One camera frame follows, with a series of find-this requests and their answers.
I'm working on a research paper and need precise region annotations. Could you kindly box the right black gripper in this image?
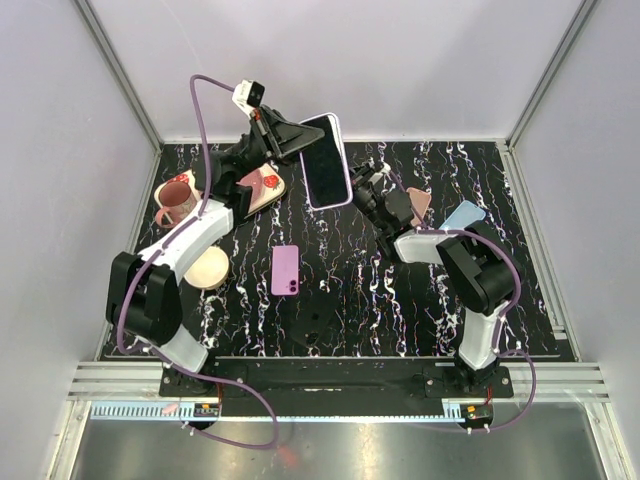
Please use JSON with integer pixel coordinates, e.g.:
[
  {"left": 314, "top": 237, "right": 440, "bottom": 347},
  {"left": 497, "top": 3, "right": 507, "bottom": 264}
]
[{"left": 314, "top": 163, "right": 388, "bottom": 233}]

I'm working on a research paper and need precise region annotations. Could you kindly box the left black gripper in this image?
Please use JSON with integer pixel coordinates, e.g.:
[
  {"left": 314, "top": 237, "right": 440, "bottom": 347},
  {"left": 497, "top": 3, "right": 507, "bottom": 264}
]
[{"left": 228, "top": 105, "right": 327, "bottom": 186}]

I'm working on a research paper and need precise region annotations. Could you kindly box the pink phone case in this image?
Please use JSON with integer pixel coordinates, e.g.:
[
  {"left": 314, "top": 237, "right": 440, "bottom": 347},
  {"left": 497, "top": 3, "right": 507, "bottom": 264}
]
[{"left": 407, "top": 187, "right": 431, "bottom": 227}]

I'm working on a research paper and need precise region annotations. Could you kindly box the light blue phone case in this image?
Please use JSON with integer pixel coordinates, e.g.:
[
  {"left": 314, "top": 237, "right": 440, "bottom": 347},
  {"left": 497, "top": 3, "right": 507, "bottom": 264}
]
[{"left": 439, "top": 200, "right": 486, "bottom": 231}]

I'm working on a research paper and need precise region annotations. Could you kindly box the black bare phone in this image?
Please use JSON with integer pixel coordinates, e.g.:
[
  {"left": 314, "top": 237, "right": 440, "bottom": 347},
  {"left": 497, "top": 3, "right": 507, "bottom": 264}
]
[{"left": 288, "top": 301, "right": 335, "bottom": 348}]

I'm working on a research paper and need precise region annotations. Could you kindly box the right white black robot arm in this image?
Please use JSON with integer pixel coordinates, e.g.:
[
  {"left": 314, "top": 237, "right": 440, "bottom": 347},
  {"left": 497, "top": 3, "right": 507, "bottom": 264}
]
[{"left": 348, "top": 161, "right": 521, "bottom": 397}]

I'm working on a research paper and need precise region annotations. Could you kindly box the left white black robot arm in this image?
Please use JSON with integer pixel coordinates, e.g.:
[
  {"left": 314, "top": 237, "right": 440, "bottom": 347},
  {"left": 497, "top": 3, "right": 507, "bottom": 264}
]
[{"left": 106, "top": 106, "right": 325, "bottom": 396}]

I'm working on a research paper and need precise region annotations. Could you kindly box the cream strawberry tray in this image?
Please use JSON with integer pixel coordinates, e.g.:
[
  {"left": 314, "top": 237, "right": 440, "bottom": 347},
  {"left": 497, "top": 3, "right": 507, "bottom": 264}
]
[{"left": 154, "top": 163, "right": 286, "bottom": 219}]

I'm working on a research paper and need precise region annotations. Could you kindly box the pink dotted plate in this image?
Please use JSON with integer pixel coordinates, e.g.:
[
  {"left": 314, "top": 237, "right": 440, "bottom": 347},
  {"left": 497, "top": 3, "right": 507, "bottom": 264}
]
[{"left": 238, "top": 169, "right": 263, "bottom": 195}]

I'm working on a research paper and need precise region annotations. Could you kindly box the pink mug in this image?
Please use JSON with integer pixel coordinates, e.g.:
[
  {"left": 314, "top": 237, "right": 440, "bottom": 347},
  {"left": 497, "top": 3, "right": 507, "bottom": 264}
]
[{"left": 155, "top": 181, "right": 197, "bottom": 229}]

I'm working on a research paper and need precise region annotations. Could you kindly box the beige wooden bowl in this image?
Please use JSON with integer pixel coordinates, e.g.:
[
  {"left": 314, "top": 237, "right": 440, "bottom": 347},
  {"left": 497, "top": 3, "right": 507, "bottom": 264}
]
[{"left": 184, "top": 246, "right": 230, "bottom": 290}]

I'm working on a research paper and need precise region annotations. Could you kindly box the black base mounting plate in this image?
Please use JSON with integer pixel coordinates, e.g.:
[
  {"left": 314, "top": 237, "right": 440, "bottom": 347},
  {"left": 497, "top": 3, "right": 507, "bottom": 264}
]
[{"left": 159, "top": 355, "right": 515, "bottom": 401}]

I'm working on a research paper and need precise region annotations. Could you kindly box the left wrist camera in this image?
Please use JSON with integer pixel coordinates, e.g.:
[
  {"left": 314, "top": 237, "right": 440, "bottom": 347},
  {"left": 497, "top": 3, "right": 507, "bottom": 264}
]
[{"left": 232, "top": 79, "right": 265, "bottom": 116}]

